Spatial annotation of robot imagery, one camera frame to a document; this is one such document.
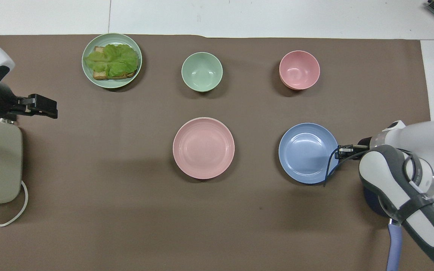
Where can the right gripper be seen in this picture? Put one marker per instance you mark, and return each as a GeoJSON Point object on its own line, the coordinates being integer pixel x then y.
{"type": "Point", "coordinates": [364, 143]}

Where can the green bowl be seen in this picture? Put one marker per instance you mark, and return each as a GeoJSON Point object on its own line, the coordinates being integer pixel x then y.
{"type": "Point", "coordinates": [202, 71]}

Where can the blue plate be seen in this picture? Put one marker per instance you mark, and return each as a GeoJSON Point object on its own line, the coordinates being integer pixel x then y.
{"type": "Point", "coordinates": [305, 152]}

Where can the green plate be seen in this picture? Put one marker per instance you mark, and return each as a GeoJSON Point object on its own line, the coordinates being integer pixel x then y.
{"type": "Point", "coordinates": [89, 73]}

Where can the toast slice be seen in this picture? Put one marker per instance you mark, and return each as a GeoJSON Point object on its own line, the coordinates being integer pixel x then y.
{"type": "Point", "coordinates": [100, 74]}

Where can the pink bowl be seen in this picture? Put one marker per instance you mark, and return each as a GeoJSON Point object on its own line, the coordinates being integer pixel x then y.
{"type": "Point", "coordinates": [299, 69]}

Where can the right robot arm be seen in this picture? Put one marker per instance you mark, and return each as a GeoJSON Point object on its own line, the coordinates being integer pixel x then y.
{"type": "Point", "coordinates": [424, 143]}

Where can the pink plate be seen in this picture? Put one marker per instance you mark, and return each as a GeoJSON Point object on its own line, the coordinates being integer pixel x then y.
{"type": "Point", "coordinates": [203, 147]}

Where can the green lettuce leaf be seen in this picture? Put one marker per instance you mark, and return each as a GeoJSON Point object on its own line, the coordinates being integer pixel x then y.
{"type": "Point", "coordinates": [113, 60]}

